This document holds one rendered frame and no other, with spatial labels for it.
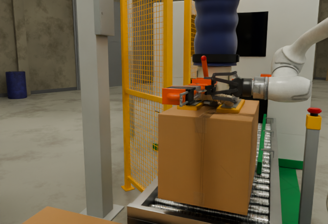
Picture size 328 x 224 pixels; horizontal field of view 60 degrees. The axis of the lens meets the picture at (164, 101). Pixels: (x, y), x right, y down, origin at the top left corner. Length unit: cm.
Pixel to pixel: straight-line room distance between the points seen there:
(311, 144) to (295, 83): 68
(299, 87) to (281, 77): 7
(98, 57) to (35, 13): 836
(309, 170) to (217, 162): 72
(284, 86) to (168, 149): 54
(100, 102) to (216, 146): 123
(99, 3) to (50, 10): 855
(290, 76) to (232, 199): 55
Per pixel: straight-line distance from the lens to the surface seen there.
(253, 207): 165
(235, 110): 131
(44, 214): 164
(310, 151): 178
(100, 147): 229
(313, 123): 174
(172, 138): 126
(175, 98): 85
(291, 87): 115
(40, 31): 1046
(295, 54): 124
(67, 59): 1079
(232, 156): 122
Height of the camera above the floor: 134
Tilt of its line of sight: 10 degrees down
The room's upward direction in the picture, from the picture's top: straight up
